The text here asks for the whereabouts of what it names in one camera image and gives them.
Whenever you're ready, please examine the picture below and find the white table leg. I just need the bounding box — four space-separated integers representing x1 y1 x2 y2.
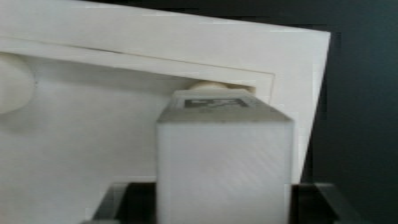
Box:
157 89 294 224

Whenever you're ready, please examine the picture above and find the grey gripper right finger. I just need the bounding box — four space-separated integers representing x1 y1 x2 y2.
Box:
290 183 359 224

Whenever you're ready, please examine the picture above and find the white square table top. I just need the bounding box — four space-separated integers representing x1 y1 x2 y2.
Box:
0 0 331 224

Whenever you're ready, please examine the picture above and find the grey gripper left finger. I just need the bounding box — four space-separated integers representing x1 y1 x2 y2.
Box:
81 182 157 224

